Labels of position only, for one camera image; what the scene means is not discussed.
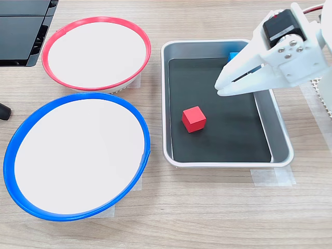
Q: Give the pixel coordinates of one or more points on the blue cube block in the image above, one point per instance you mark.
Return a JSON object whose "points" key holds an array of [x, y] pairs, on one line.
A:
{"points": [[232, 55]]}

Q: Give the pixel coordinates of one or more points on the red cube block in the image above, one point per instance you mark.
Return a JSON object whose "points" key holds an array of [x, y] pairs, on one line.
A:
{"points": [[193, 119]]}

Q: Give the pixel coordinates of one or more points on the silver metal tray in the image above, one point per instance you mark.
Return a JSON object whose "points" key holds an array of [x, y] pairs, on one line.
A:
{"points": [[278, 129]]}

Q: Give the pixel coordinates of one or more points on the black tray liner mat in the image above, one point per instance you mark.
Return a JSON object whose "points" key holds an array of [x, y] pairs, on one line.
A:
{"points": [[228, 135]]}

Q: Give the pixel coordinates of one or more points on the white perforated mat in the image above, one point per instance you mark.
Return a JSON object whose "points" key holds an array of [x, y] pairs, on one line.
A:
{"points": [[321, 99]]}

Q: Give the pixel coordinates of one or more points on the wide clear tape patch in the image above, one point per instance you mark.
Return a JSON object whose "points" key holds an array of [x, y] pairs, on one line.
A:
{"points": [[315, 114]]}

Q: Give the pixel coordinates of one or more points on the clear tape strip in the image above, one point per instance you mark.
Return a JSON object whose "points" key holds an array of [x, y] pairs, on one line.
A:
{"points": [[107, 212], [136, 81], [137, 182], [272, 177]]}

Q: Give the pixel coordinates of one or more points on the red-rimmed white dish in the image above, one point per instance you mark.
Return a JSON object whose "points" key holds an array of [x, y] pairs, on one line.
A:
{"points": [[96, 52]]}

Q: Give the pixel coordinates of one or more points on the blue-rimmed white dish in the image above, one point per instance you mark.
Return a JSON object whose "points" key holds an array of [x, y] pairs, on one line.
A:
{"points": [[77, 158]]}

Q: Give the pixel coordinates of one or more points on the black flat device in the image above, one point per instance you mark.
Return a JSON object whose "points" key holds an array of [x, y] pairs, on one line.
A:
{"points": [[18, 33]]}

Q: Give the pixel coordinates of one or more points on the small black rounded object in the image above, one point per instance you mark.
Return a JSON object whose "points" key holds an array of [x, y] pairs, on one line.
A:
{"points": [[4, 111]]}

